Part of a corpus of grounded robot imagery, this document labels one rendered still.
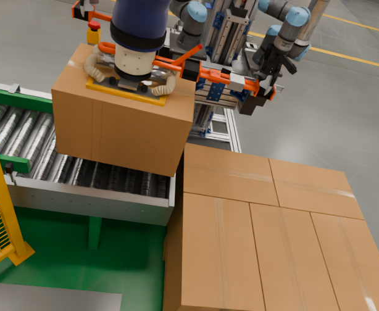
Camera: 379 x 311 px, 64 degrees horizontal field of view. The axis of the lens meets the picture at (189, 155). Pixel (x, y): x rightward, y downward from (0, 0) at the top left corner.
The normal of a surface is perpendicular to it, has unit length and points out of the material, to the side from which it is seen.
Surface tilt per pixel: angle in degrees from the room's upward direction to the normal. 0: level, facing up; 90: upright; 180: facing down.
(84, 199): 90
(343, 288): 0
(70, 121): 90
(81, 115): 90
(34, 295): 0
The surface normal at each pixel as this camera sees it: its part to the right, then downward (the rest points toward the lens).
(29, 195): 0.00, 0.73
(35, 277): 0.26, -0.66
